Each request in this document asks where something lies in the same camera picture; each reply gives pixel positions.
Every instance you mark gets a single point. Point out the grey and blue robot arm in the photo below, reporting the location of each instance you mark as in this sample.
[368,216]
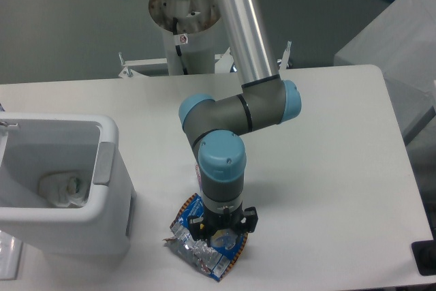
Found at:
[214,127]

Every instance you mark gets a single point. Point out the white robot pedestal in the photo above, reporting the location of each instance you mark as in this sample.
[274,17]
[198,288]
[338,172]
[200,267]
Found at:
[188,30]

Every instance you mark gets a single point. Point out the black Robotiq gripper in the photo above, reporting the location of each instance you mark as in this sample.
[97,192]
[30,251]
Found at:
[239,221]

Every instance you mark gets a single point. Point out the blue snack wrapper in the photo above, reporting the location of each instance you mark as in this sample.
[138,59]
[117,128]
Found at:
[210,261]

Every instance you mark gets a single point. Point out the crushed clear plastic bottle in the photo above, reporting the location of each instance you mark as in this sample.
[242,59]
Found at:
[225,238]

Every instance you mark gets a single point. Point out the crumpled white trash piece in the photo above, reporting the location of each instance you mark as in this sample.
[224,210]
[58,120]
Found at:
[64,190]

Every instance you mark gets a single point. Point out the grey covered side table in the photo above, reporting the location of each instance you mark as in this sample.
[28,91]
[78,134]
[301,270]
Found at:
[401,43]

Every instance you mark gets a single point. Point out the white plastic trash can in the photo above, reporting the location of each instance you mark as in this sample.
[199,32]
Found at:
[35,145]

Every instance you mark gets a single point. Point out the black device at table edge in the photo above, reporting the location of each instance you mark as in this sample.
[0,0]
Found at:
[424,254]

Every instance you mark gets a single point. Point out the white pedestal foot frame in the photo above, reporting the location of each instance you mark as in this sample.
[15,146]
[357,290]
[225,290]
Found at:
[224,63]

